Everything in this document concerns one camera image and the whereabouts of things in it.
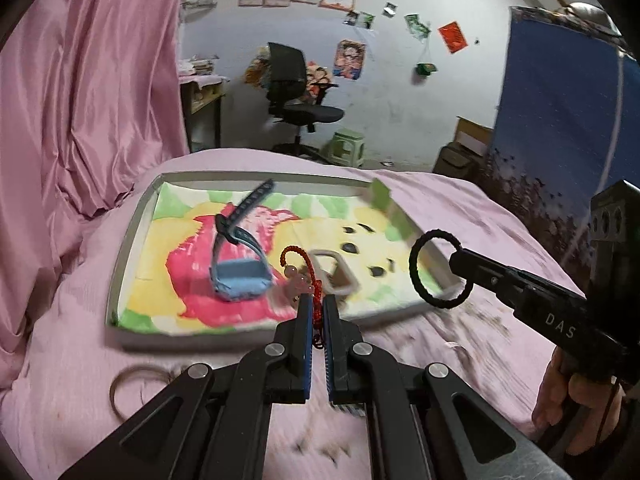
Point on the green plastic stool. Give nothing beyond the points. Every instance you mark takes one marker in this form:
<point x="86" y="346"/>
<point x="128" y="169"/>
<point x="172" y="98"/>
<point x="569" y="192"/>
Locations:
<point x="345" y="142"/>

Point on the blue printed curtain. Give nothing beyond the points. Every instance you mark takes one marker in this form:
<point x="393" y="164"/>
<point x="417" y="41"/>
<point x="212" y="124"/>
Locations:
<point x="550" y="110"/>

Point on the stack of papers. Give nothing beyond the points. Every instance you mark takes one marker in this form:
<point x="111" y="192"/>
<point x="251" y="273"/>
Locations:
<point x="197" y="66"/>

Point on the black office chair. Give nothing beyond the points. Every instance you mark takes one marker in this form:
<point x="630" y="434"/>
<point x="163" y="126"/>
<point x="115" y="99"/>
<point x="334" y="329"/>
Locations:
<point x="287" y="70"/>

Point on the grey round lamp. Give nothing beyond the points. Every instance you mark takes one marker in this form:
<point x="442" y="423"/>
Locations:
<point x="592" y="17"/>

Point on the light cardboard box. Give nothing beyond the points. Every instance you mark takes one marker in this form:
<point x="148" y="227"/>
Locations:
<point x="472" y="132"/>

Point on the red paper square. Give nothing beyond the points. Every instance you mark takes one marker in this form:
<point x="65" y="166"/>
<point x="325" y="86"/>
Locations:
<point x="452" y="37"/>

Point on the large green wall photo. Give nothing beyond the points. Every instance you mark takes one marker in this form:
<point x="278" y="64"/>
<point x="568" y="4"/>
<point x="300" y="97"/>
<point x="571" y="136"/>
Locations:
<point x="417" y="26"/>

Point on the thin brown hair band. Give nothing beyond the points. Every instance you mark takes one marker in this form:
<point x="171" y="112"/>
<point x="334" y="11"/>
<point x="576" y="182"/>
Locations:
<point x="116" y="385"/>

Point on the colourful cartoon printed cloth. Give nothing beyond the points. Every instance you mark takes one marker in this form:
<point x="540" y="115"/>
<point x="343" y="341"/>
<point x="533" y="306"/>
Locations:
<point x="200" y="240"/>

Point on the blue wristwatch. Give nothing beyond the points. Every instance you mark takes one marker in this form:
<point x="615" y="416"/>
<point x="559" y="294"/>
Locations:
<point x="240" y="280"/>

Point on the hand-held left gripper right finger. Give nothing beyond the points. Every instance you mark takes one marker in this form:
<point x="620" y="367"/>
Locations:
<point x="329" y="340"/>

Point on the dark cardboard box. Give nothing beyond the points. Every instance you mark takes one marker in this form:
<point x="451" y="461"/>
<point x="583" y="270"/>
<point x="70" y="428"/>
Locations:
<point x="452" y="162"/>

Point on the wooden desk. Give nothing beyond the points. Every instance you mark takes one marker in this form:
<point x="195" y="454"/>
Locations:
<point x="200" y="97"/>

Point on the small wall photo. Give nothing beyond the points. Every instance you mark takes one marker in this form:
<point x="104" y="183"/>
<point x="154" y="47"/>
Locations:
<point x="351" y="18"/>
<point x="366" y="20"/>
<point x="390" y="9"/>

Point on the cartoon wall poster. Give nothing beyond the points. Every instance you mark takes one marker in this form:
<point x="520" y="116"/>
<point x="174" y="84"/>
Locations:
<point x="349" y="60"/>

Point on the orange cartoon poster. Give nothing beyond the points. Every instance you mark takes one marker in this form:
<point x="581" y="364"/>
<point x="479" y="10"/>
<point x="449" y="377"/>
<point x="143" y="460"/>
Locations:
<point x="316" y="80"/>

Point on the pink satin curtain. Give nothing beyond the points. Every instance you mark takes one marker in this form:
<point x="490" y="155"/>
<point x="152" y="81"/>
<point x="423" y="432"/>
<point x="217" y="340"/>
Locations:
<point x="100" y="85"/>

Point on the grey cardboard box tray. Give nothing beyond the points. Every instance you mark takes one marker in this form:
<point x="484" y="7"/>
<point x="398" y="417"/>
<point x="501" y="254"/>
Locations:
<point x="130" y="240"/>

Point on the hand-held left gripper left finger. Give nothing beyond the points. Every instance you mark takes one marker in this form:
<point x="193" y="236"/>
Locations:
<point x="306" y="340"/>

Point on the white curtain pole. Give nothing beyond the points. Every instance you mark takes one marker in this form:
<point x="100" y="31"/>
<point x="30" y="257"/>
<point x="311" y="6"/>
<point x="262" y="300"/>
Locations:
<point x="616" y="110"/>

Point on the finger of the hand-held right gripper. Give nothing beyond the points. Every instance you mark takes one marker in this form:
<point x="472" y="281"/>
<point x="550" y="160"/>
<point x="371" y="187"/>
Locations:
<point x="480" y="270"/>

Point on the person's right hand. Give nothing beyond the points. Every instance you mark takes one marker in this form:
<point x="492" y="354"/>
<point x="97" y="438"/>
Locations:
<point x="575" y="400"/>

